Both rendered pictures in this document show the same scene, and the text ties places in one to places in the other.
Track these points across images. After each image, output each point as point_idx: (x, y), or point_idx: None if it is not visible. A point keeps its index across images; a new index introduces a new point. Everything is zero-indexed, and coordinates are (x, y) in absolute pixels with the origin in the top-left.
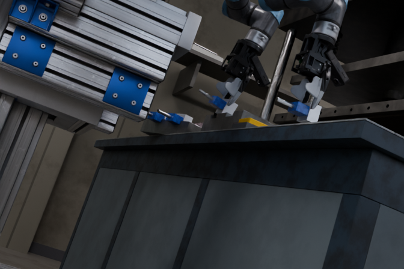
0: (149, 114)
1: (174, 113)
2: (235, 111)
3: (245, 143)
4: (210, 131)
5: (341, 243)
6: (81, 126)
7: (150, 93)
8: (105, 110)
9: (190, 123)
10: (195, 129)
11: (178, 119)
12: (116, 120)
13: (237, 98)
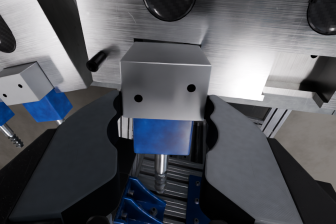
0: (6, 124)
1: (61, 119)
2: (335, 109)
3: None
4: (299, 110)
5: None
6: (181, 166)
7: None
8: (133, 173)
9: (86, 81)
10: (79, 56)
11: (59, 99)
12: (136, 155)
13: (240, 112)
